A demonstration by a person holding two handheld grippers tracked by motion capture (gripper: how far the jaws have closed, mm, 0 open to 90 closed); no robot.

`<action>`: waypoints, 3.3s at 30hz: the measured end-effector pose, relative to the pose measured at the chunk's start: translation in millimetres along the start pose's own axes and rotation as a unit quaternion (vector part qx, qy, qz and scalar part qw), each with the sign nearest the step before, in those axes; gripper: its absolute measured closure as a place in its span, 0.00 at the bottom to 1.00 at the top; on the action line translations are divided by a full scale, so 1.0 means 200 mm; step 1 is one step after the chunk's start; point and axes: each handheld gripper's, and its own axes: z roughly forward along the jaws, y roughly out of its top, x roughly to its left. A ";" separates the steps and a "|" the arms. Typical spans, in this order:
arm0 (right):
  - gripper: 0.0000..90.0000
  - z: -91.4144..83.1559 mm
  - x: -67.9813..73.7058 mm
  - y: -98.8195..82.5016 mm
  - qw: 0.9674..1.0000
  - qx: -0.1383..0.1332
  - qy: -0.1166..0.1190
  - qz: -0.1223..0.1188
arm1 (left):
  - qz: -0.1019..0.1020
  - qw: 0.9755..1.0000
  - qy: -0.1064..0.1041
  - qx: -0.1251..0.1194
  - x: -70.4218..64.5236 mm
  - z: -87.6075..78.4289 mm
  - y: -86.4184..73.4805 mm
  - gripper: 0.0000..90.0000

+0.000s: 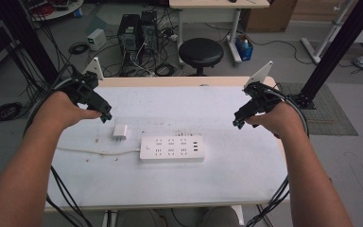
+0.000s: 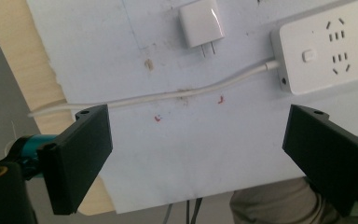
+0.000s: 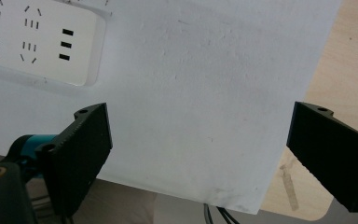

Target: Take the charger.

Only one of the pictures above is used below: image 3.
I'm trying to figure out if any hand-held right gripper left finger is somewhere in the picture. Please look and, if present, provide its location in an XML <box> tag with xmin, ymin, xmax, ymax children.
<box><xmin>34</xmin><ymin>103</ymin><xmax>114</xmax><ymax>218</ymax></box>

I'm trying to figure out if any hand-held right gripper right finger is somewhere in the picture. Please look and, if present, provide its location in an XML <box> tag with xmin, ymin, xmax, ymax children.
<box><xmin>286</xmin><ymin>101</ymin><xmax>358</xmax><ymax>214</ymax></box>

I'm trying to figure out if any strip of clear tape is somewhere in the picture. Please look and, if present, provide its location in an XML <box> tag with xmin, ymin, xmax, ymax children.
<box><xmin>279</xmin><ymin>164</ymin><xmax>300</xmax><ymax>212</ymax></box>

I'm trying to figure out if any white power strip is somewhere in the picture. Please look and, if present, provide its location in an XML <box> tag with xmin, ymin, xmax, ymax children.
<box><xmin>0</xmin><ymin>0</ymin><xmax>107</xmax><ymax>88</ymax></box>

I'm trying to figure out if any white table mat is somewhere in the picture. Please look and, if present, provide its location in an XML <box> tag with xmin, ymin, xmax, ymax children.
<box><xmin>0</xmin><ymin>0</ymin><xmax>343</xmax><ymax>216</ymax></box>

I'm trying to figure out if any black cable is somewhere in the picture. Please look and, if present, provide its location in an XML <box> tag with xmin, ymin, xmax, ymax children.
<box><xmin>216</xmin><ymin>206</ymin><xmax>241</xmax><ymax>224</ymax></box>
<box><xmin>203</xmin><ymin>203</ymin><xmax>213</xmax><ymax>224</ymax></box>

